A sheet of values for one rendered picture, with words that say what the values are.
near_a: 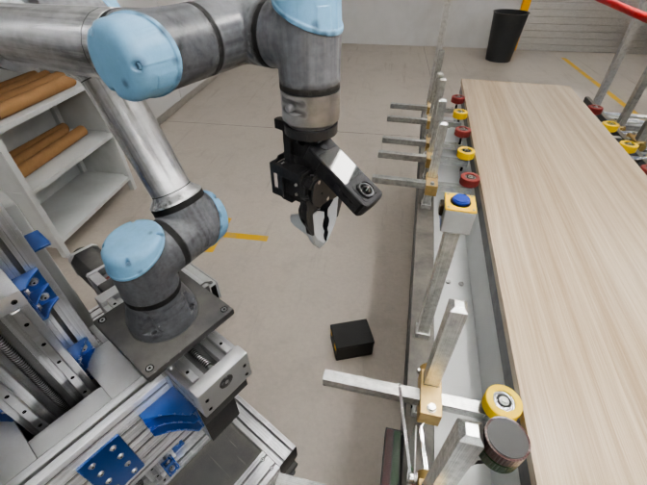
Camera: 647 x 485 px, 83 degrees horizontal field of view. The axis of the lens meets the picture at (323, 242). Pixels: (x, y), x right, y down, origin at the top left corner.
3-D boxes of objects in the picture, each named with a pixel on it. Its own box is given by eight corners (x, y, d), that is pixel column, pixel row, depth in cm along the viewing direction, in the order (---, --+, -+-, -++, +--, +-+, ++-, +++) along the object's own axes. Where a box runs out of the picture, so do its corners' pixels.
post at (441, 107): (421, 190, 196) (439, 99, 165) (421, 187, 199) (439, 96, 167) (427, 191, 195) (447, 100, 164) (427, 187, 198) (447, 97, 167)
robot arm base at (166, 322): (115, 319, 83) (97, 289, 76) (172, 280, 92) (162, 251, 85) (152, 355, 76) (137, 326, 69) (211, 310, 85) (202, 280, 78)
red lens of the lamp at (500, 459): (482, 461, 51) (487, 455, 49) (478, 419, 55) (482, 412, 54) (529, 472, 50) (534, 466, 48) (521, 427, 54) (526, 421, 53)
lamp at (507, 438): (451, 500, 63) (486, 453, 49) (450, 465, 68) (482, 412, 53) (486, 509, 62) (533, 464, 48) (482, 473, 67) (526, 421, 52)
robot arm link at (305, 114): (352, 86, 46) (310, 104, 41) (350, 120, 49) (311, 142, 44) (306, 74, 49) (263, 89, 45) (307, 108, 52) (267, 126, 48)
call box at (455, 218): (438, 234, 89) (445, 208, 84) (438, 216, 94) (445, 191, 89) (468, 238, 88) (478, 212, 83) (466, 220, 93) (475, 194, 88)
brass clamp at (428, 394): (414, 421, 87) (417, 412, 84) (416, 370, 97) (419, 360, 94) (440, 427, 86) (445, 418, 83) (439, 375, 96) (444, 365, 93)
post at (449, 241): (414, 337, 119) (444, 229, 90) (415, 325, 123) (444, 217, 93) (428, 340, 118) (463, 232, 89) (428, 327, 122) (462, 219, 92)
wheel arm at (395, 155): (377, 159, 186) (377, 151, 183) (377, 156, 188) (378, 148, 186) (466, 168, 179) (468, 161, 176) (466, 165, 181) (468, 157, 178)
